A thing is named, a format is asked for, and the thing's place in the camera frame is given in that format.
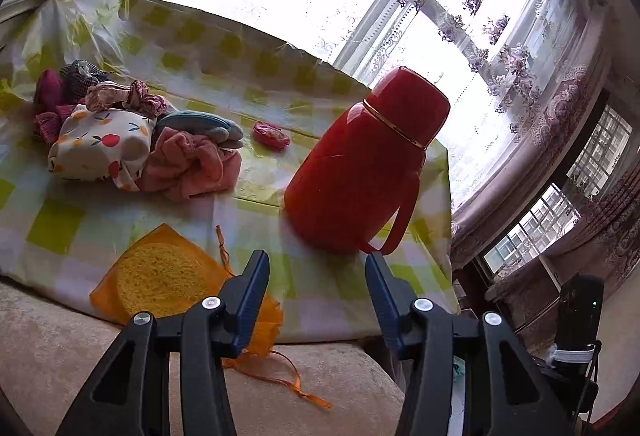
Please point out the blue grey sock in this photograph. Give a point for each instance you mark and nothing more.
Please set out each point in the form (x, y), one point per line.
(200, 121)

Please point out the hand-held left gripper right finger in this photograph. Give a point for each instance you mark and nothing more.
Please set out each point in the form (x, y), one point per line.
(380, 281)

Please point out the orange mesh bag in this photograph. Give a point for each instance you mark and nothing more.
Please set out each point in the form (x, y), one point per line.
(170, 238)

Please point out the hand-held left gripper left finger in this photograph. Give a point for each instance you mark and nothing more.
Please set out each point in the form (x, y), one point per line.
(252, 286)

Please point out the floral patterned cloth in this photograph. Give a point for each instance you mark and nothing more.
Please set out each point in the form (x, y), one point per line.
(107, 96)

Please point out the pink towel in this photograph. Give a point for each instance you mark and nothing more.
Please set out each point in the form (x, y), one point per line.
(185, 166)

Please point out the red thermos flask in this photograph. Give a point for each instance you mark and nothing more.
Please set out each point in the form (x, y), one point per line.
(350, 176)

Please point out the mauve patterned curtain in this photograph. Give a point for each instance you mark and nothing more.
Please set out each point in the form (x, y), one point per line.
(610, 226)
(565, 116)

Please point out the maroon knitted sock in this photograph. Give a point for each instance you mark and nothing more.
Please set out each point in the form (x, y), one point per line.
(47, 89)
(45, 124)

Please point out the yellow checked plastic tablecloth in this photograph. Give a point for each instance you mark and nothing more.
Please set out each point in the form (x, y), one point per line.
(200, 56)

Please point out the white fruit print cloth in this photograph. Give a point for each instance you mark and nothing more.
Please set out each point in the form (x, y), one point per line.
(95, 141)

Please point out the round yellow sponge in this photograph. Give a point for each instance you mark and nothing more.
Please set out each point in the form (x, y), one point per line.
(160, 273)

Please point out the window with grille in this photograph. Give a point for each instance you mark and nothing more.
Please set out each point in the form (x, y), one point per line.
(540, 216)

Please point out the dark checkered cloth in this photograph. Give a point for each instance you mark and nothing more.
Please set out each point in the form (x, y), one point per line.
(77, 81)

